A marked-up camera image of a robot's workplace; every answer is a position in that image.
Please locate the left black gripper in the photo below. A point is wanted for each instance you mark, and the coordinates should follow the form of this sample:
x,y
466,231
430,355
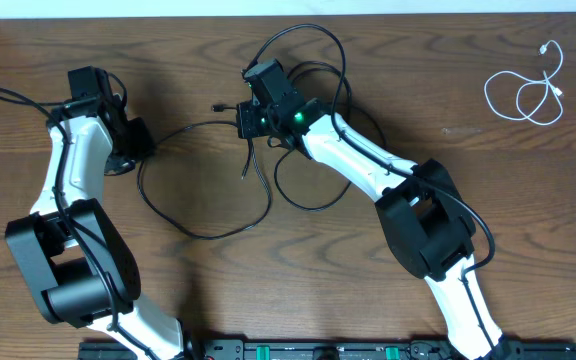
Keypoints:
x,y
139,125

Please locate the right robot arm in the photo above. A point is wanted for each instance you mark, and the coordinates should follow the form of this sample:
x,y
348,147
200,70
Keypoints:
x,y
427,225

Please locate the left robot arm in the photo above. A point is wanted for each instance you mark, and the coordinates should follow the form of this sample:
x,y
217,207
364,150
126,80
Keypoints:
x,y
78,268

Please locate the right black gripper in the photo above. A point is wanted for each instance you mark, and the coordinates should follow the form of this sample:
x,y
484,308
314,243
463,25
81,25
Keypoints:
x,y
248,128

